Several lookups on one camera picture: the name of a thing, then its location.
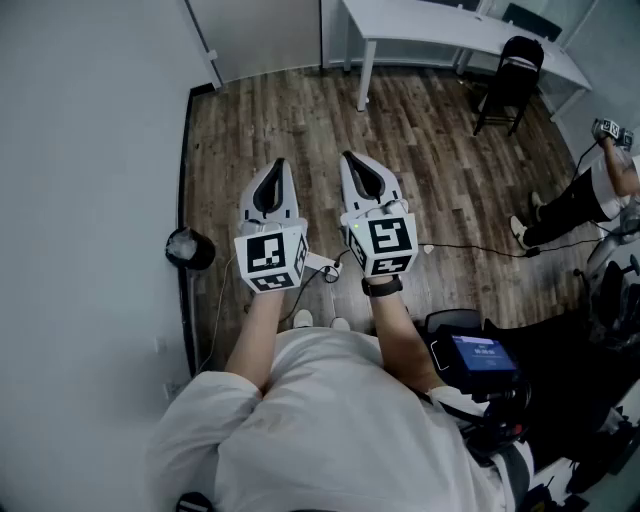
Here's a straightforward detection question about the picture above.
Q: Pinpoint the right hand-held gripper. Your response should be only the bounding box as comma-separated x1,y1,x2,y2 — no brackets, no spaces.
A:
339,151,419,279

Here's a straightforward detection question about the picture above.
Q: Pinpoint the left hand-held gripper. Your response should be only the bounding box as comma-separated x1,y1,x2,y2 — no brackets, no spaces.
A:
233,157,310,295

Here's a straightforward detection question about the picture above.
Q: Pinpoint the person's left forearm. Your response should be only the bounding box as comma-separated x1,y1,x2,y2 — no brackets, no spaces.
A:
223,288,287,397

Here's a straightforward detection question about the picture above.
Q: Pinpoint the person's right forearm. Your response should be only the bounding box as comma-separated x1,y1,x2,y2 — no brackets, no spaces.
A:
368,293,447,397

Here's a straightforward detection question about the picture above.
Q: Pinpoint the white power strip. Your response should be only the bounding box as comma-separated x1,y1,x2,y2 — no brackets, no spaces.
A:
301,251,346,277

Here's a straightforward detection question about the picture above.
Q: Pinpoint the black trash bin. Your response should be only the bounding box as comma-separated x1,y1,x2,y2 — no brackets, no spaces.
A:
165,226,217,272

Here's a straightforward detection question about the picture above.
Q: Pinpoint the black wristwatch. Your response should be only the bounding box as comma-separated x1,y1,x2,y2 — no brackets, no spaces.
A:
360,275,405,299

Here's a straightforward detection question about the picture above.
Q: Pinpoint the white desk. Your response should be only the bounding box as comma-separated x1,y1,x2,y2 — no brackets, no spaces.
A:
341,0,594,122

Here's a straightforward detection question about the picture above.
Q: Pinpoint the black folding chair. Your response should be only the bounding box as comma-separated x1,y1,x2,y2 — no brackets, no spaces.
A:
472,35,546,138

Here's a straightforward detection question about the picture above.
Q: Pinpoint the blue screen device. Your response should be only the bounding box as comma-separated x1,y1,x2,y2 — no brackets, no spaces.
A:
429,324,521,396

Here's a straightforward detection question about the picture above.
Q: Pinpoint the person in white shirt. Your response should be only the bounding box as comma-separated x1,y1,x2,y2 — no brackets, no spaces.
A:
144,327,507,512

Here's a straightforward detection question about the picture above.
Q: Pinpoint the grey machine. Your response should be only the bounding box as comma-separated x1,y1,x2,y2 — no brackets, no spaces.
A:
582,196,640,281

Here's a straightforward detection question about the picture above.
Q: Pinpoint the black swivel chair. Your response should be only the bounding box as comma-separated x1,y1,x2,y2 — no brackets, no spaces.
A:
573,259,640,351

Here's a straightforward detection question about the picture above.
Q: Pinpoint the black chest rig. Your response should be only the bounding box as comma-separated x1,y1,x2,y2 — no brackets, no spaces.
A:
462,383,537,462

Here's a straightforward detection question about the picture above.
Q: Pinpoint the black floor cable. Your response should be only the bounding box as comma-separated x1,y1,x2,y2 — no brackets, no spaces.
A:
417,241,541,259

